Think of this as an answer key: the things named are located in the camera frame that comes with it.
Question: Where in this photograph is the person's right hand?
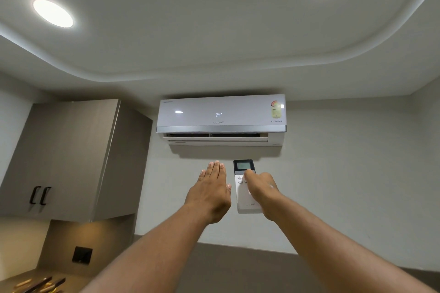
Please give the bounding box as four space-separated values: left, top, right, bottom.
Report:
243 170 283 223

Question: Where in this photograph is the person's left hand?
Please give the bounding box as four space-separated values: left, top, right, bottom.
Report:
184 160 232 225

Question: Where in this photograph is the white air conditioner remote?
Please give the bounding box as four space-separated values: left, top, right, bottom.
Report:
233 160 263 214

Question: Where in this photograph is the person's left forearm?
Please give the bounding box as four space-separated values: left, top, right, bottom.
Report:
81 203 211 293

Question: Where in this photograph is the person's right forearm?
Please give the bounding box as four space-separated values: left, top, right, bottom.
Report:
264 196 438 293

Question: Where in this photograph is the round ceiling light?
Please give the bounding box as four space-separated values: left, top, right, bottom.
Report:
33 0 74 28

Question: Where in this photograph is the white wall air conditioner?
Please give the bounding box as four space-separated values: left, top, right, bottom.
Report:
156 94 287 147

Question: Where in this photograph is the grey wall cabinet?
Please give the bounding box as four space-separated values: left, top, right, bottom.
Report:
0 99 153 223

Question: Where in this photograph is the black wall socket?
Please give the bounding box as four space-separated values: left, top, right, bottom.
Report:
72 246 93 265

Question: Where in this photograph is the dark wooden utensil handle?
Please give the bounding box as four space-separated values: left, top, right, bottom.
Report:
39 278 66 293
21 277 53 293

